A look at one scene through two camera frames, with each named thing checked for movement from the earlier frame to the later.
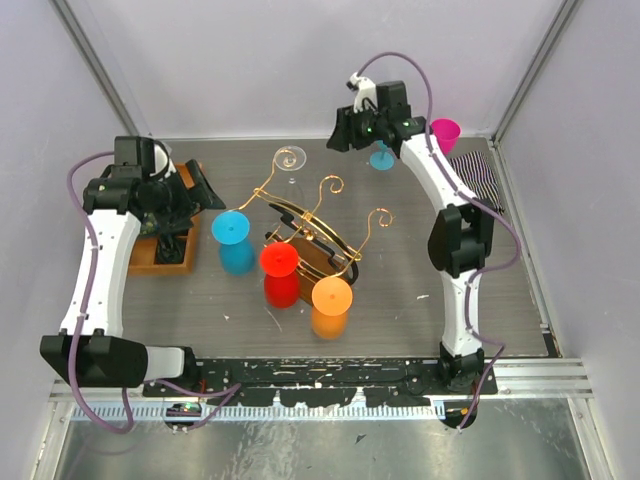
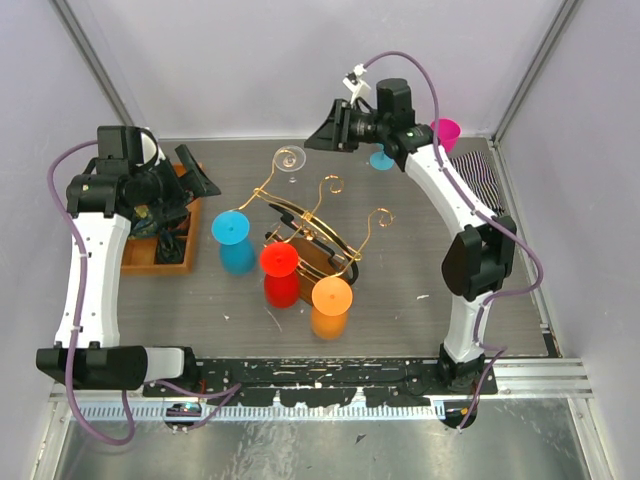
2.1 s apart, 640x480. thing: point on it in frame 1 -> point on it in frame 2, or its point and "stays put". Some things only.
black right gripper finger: x=206 y=195 -> x=200 y=184
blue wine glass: x=382 y=158 stays put
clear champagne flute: x=290 y=158 stays put
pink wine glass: x=447 y=132 stays put
